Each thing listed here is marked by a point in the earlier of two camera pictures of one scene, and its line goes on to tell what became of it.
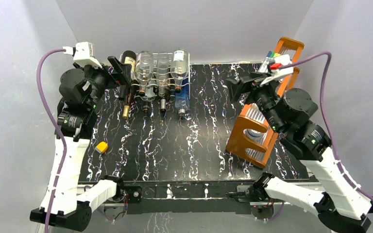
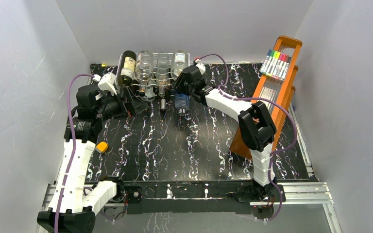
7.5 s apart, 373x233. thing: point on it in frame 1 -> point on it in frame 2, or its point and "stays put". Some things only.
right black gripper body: [244, 85] -> [183, 87]
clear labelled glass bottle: [179, 65] stays put
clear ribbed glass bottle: [162, 70] stays put
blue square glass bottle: [182, 99] stays put
